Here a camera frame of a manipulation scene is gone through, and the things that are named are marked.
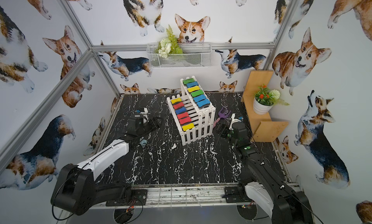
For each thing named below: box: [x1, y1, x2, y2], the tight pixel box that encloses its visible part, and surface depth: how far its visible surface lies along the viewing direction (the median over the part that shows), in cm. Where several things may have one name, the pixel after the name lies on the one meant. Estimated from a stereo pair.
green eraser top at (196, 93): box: [190, 89, 204, 97], surface depth 84 cm
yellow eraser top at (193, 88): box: [187, 85, 201, 93], surface depth 86 cm
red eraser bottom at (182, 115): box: [176, 112, 189, 120], surface depth 92 cm
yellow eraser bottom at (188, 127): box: [182, 123, 195, 132], surface depth 87 cm
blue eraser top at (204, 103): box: [196, 98, 211, 110], surface depth 78 cm
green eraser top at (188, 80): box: [182, 78, 195, 85], surface depth 90 cm
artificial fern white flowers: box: [155, 24, 184, 59], surface depth 82 cm
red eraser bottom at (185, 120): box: [179, 116, 192, 125], surface depth 90 cm
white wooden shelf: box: [166, 75, 217, 146], surface depth 89 cm
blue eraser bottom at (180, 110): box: [175, 106, 187, 115], surface depth 95 cm
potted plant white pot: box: [252, 83, 290, 115], surface depth 92 cm
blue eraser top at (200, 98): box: [193, 94, 207, 103], surface depth 81 cm
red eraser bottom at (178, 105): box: [172, 101, 185, 110], surface depth 97 cm
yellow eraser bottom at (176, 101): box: [170, 97, 183, 105], surface depth 100 cm
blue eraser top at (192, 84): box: [186, 80, 199, 89], surface depth 88 cm
